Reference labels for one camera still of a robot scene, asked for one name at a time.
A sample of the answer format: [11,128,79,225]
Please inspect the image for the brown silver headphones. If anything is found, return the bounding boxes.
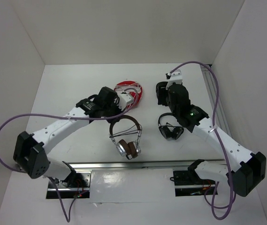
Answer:
[109,115,142,160]

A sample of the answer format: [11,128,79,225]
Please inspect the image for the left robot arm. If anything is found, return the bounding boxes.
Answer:
[13,87,134,187]

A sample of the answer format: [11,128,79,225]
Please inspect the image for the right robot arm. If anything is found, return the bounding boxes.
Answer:
[156,82,267,197]

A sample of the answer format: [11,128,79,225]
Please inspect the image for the far black headphones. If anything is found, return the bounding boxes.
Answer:
[155,81,169,105]

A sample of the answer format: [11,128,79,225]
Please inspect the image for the black headphones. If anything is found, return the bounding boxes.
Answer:
[158,112,184,140]
[155,81,169,105]

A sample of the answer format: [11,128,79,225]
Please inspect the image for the red headphones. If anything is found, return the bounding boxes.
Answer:
[114,80,143,108]

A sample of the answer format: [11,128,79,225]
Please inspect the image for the near black headphones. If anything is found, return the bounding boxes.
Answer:
[158,112,184,140]

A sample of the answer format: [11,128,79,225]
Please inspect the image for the white front cover panel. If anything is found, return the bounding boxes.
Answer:
[89,169,175,203]

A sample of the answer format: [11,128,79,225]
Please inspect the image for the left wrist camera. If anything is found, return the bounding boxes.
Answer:
[118,93,134,110]

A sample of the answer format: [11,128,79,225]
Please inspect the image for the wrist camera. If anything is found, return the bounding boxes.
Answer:
[118,93,134,110]
[166,69,183,90]

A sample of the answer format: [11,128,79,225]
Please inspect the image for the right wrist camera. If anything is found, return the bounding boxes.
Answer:
[166,69,183,90]

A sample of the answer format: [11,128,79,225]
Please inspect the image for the white cable of red headphones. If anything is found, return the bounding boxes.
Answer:
[114,82,141,112]

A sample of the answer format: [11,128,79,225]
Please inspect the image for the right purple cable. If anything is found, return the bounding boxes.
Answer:
[169,61,237,220]

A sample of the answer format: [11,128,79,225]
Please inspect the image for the front aluminium rail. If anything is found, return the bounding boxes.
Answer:
[67,160,225,171]

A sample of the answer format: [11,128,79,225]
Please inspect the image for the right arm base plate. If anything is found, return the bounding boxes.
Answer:
[169,170,215,189]

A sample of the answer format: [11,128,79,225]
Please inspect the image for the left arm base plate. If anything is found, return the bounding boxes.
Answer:
[54,171,92,199]

